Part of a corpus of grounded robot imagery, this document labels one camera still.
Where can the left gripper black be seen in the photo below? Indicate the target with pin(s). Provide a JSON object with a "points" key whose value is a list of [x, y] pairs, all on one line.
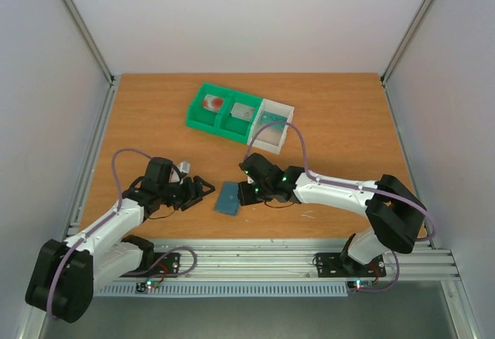
{"points": [[194, 197]]}

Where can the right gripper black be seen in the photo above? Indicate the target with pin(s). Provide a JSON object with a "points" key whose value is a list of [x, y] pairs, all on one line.
{"points": [[247, 193]]}

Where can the teal leather card holder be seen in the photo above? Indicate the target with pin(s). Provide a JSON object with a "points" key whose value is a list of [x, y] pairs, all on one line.
{"points": [[227, 201]]}

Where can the white translucent bin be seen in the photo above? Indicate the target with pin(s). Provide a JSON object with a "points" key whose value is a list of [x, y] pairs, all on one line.
{"points": [[268, 131]]}

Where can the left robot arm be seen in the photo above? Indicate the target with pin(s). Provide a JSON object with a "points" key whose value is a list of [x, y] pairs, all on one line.
{"points": [[68, 273]]}

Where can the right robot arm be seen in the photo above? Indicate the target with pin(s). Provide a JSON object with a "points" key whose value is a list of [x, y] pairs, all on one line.
{"points": [[394, 213]]}

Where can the teal VIP card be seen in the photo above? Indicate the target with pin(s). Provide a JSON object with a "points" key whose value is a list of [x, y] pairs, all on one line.
{"points": [[277, 121]]}

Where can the grey card in bin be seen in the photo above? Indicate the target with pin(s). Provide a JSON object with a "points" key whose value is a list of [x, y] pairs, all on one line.
{"points": [[242, 111]]}

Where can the card with red circles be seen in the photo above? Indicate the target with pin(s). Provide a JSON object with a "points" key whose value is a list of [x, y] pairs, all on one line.
{"points": [[212, 103]]}

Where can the green bin middle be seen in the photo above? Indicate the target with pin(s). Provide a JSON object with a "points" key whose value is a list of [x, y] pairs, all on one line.
{"points": [[234, 128]]}

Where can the green bin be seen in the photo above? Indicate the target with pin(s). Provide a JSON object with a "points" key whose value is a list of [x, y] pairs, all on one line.
{"points": [[205, 110], [234, 128]]}

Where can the green bin left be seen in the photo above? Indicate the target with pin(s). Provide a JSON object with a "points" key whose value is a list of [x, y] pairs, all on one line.
{"points": [[205, 110]]}

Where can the left status board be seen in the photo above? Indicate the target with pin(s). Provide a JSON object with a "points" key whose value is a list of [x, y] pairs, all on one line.
{"points": [[146, 287]]}

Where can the status board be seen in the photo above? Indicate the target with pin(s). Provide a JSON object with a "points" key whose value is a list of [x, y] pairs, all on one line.
{"points": [[146, 287], [356, 285]]}

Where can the right status board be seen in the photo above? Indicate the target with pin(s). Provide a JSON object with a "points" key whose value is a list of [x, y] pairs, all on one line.
{"points": [[356, 285]]}

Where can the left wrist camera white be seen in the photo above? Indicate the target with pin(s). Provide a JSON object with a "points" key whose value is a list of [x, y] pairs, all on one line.
{"points": [[179, 172]]}

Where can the aluminium rail front frame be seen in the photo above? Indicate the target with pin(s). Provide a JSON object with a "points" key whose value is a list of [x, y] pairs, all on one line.
{"points": [[290, 259]]}

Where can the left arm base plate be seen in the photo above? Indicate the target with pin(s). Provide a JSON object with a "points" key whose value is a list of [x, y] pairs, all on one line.
{"points": [[168, 265]]}

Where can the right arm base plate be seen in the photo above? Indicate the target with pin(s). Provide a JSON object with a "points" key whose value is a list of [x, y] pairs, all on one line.
{"points": [[329, 265]]}

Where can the left aluminium frame post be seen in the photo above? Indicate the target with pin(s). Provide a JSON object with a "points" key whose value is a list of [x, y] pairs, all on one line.
{"points": [[83, 30]]}

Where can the aluminium frame post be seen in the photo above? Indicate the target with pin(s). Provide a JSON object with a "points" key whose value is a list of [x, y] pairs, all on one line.
{"points": [[83, 30], [410, 33]]}

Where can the grey slotted cable duct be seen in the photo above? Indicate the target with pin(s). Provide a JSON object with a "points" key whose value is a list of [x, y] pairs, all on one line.
{"points": [[182, 290]]}

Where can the right aluminium frame post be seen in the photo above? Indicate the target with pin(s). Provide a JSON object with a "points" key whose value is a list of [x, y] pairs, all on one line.
{"points": [[410, 33]]}

